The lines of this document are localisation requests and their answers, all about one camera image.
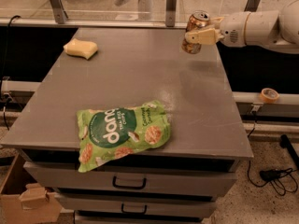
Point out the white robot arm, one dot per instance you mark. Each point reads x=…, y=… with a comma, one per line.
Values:
x=276, y=30

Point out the tape roll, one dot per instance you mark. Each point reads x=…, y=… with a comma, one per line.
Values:
x=268, y=95

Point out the yellow sponge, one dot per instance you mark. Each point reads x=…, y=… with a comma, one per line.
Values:
x=80, y=48

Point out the green rice chips bag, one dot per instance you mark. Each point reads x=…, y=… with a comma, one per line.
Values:
x=108, y=135

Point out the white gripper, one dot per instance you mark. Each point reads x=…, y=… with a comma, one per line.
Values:
x=233, y=28

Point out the cardboard box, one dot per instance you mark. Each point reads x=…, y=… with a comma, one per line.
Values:
x=24, y=200

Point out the middle metal bracket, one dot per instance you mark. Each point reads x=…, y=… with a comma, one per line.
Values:
x=170, y=13

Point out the left metal bracket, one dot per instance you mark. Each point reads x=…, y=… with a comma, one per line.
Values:
x=58, y=11

